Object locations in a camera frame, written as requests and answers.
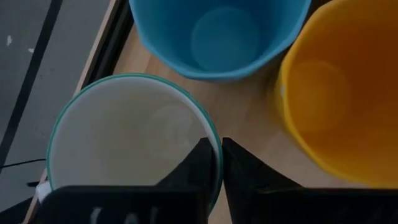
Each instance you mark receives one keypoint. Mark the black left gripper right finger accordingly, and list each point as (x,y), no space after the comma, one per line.
(242,177)

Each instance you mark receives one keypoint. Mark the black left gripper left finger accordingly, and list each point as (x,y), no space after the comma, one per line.
(202,168)

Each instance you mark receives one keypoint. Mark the white mug with blue pattern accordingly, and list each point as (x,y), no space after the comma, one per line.
(124,130)

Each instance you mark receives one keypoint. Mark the plain yellow mug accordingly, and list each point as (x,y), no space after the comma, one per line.
(342,93)

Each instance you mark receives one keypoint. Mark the white floor scrap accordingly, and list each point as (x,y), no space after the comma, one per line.
(30,49)
(8,40)

